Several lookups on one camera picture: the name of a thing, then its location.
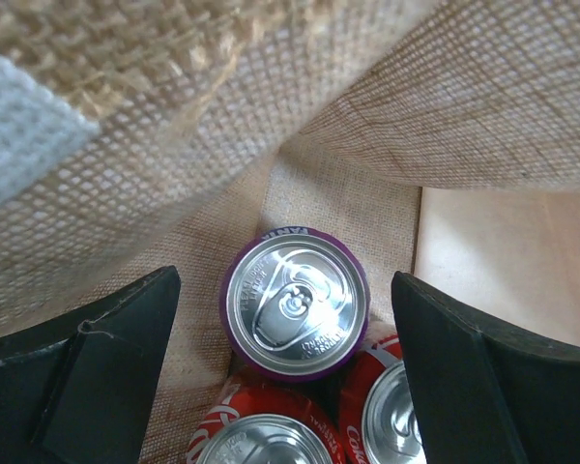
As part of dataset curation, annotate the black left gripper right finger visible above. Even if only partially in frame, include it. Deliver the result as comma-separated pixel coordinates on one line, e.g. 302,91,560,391
391,272,580,463

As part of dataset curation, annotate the tan canvas tote bag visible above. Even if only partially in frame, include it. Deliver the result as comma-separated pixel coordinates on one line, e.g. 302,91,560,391
0,1,580,463

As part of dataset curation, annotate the red Coke can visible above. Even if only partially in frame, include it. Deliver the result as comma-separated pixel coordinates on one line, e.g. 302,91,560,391
186,371,346,464
338,333,426,464

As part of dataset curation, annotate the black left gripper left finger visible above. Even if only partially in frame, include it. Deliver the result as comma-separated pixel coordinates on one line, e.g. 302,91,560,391
0,266,181,463

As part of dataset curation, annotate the purple Fanta can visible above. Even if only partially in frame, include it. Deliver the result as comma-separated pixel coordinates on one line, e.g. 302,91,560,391
218,225,370,383

